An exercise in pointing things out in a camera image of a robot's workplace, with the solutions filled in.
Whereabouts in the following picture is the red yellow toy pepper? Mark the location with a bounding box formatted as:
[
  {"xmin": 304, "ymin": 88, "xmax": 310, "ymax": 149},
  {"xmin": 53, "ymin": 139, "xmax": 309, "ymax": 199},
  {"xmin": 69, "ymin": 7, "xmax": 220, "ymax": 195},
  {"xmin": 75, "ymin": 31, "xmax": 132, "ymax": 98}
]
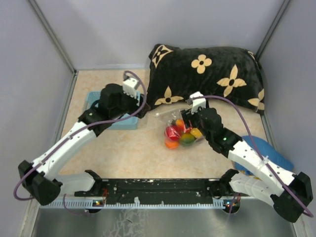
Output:
[{"xmin": 164, "ymin": 125, "xmax": 182, "ymax": 142}]

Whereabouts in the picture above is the black pillow with cream flowers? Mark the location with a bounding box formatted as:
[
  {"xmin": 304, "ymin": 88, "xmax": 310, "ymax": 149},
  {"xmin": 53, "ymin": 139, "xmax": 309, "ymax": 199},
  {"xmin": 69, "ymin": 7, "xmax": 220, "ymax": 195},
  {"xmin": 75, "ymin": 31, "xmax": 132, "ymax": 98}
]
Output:
[{"xmin": 147, "ymin": 44, "xmax": 265, "ymax": 115}]

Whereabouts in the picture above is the yellow orange toy fruit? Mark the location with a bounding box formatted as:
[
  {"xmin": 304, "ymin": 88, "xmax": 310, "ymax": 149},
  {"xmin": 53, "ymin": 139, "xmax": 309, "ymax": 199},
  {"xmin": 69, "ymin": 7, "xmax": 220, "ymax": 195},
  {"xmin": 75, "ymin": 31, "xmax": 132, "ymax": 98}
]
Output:
[{"xmin": 190, "ymin": 128, "xmax": 202, "ymax": 139}]

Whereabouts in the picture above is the clear dotted zip top bag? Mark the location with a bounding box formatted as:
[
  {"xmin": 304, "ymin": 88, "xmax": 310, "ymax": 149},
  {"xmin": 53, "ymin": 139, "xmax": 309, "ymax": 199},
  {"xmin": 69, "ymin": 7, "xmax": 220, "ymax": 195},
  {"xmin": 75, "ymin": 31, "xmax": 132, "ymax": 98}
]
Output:
[{"xmin": 155, "ymin": 108, "xmax": 204, "ymax": 150}]

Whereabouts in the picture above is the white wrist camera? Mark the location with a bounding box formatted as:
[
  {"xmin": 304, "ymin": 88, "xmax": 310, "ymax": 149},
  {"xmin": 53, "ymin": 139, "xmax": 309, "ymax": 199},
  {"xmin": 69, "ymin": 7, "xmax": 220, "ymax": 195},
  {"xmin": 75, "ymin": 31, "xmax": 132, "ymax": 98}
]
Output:
[
  {"xmin": 122, "ymin": 77, "xmax": 139, "ymax": 99},
  {"xmin": 186, "ymin": 91, "xmax": 206, "ymax": 115}
]

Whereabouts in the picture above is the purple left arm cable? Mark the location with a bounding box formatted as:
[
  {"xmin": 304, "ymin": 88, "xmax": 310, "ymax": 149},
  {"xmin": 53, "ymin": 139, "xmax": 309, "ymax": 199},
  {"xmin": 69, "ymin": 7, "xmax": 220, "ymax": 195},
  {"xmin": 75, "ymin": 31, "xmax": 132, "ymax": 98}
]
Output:
[{"xmin": 13, "ymin": 70, "xmax": 147, "ymax": 216}]

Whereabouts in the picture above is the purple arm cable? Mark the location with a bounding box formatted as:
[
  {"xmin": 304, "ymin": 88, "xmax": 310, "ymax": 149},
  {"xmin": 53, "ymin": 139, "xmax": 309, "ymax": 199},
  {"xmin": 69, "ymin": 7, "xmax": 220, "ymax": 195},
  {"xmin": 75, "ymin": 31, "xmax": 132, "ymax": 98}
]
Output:
[
  {"xmin": 13, "ymin": 70, "xmax": 147, "ymax": 216},
  {"xmin": 187, "ymin": 95, "xmax": 314, "ymax": 218}
]

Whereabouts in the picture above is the green orange toy mango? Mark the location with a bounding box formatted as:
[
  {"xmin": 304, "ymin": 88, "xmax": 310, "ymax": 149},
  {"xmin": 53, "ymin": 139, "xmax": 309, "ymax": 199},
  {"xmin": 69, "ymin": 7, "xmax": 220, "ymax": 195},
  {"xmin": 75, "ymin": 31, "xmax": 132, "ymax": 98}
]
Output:
[{"xmin": 179, "ymin": 133, "xmax": 196, "ymax": 146}]

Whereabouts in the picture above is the light blue plastic basket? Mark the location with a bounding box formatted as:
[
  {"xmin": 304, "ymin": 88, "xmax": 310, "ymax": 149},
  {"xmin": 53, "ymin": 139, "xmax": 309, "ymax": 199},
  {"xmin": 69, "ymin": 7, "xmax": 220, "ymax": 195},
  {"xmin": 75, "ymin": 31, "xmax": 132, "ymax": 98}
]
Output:
[{"xmin": 83, "ymin": 91, "xmax": 139, "ymax": 130}]

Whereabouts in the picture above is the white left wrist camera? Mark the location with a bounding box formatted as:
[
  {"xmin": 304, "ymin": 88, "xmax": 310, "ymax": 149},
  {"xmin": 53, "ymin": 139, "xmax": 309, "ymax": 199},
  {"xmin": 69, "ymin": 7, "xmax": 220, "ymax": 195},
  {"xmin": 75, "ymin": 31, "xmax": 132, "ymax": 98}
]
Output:
[{"xmin": 122, "ymin": 77, "xmax": 139, "ymax": 99}]

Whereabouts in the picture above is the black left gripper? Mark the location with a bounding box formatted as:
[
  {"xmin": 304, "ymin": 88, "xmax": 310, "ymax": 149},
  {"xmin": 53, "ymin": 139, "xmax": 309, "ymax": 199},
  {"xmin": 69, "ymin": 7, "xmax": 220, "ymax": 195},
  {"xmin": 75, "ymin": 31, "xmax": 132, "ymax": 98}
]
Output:
[{"xmin": 111, "ymin": 87, "xmax": 151, "ymax": 119}]

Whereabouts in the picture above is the orange toy orange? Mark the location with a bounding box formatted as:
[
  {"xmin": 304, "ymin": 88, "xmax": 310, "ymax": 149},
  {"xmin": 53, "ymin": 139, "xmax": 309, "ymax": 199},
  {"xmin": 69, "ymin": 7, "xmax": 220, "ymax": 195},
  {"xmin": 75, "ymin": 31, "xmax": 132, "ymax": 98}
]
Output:
[{"xmin": 165, "ymin": 141, "xmax": 179, "ymax": 149}]

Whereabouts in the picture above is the green yellow toy mango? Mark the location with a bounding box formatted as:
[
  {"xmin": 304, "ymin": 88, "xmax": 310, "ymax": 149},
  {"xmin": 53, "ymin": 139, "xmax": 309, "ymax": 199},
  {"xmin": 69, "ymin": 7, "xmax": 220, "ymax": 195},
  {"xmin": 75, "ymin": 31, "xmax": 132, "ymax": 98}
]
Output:
[{"xmin": 175, "ymin": 119, "xmax": 185, "ymax": 128}]

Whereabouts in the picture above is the blue cloth bag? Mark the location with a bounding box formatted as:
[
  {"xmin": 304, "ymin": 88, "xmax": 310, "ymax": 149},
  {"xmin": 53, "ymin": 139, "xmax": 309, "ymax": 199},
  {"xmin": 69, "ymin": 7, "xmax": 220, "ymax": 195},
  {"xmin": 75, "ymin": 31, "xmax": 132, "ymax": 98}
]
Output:
[{"xmin": 234, "ymin": 135, "xmax": 294, "ymax": 176}]

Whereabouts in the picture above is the white slotted cable duct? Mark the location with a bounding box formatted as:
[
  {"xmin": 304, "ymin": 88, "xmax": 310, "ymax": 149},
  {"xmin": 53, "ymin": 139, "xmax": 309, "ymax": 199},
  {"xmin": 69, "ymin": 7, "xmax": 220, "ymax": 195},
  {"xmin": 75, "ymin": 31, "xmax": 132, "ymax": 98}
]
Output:
[{"xmin": 42, "ymin": 198, "xmax": 232, "ymax": 209}]

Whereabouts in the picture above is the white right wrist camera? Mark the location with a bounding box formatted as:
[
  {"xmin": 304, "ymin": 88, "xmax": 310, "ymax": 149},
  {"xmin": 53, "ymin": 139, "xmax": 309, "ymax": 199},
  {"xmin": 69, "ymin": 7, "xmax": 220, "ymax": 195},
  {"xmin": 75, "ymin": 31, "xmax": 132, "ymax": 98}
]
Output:
[{"xmin": 186, "ymin": 91, "xmax": 206, "ymax": 115}]

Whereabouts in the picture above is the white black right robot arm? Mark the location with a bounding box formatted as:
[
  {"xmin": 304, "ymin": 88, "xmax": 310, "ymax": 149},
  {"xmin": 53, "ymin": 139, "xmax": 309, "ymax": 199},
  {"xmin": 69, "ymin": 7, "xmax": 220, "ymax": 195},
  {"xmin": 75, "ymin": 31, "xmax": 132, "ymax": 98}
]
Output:
[{"xmin": 181, "ymin": 108, "xmax": 313, "ymax": 223}]

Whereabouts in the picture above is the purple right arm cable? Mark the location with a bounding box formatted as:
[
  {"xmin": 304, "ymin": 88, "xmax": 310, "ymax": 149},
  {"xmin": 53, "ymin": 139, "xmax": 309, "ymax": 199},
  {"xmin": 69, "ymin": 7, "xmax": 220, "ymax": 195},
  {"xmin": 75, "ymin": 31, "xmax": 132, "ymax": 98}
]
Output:
[{"xmin": 187, "ymin": 95, "xmax": 314, "ymax": 218}]

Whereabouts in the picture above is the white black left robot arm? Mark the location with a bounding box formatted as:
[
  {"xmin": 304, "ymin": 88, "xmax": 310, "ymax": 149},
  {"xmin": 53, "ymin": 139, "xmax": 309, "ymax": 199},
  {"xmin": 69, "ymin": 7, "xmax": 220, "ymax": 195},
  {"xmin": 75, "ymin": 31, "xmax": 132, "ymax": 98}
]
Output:
[{"xmin": 18, "ymin": 83, "xmax": 148, "ymax": 205}]

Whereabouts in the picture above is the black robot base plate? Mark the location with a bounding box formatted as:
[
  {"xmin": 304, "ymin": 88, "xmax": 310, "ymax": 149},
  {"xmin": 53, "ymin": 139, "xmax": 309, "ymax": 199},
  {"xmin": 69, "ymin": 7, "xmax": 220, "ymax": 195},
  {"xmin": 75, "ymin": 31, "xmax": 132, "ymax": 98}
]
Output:
[{"xmin": 75, "ymin": 179, "xmax": 235, "ymax": 205}]

